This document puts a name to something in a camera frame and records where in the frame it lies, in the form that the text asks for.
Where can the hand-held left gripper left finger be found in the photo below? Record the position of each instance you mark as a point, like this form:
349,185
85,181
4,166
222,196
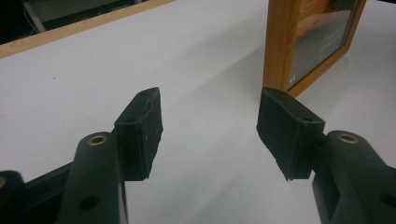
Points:
141,137

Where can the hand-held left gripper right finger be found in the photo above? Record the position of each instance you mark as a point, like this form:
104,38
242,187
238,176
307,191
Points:
286,137

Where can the wooden photo frame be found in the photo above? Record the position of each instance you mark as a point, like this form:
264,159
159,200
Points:
280,46

